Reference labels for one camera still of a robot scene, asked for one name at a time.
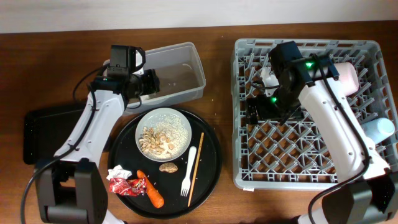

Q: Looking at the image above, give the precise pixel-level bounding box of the clear plastic bin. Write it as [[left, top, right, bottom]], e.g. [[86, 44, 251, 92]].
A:
[[103, 42, 207, 116]]

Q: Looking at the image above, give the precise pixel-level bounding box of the white cup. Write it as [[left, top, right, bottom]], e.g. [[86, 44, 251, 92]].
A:
[[361, 118, 395, 144]]

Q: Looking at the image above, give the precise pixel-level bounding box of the wooden chopstick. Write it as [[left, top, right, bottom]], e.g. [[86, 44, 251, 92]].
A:
[[187, 133, 205, 207]]

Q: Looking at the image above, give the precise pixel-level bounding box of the round black tray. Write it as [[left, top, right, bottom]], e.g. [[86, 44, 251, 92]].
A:
[[108, 108, 222, 219]]

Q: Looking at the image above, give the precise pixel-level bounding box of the pink bowl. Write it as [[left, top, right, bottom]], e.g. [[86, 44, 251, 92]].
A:
[[335, 62, 359, 96]]

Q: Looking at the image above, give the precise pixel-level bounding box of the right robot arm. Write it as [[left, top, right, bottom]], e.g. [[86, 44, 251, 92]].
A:
[[246, 52, 397, 223]]

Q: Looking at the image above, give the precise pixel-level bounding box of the white plastic fork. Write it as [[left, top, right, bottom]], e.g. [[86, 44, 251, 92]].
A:
[[180, 146, 197, 197]]

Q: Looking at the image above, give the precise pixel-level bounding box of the red snack wrapper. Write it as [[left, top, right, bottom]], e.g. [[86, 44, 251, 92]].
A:
[[109, 178, 147, 197]]

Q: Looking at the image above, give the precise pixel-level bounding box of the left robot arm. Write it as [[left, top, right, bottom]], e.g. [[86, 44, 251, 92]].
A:
[[29, 69, 160, 223]]

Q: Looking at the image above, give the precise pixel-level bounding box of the grey dishwasher rack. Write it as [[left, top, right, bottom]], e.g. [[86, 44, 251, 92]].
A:
[[231, 39, 397, 191]]

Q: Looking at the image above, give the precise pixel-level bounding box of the walnut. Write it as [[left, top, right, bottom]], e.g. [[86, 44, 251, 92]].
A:
[[159, 162, 178, 173]]

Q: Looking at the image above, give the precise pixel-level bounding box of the grey plate with food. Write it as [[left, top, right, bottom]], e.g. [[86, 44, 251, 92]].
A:
[[135, 108, 192, 162]]

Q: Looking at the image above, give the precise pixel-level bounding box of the orange carrot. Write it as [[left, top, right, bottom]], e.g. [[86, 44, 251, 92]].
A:
[[136, 170, 164, 208]]

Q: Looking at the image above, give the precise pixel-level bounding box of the black rectangular tray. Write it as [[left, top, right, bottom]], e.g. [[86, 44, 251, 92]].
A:
[[22, 103, 85, 165]]

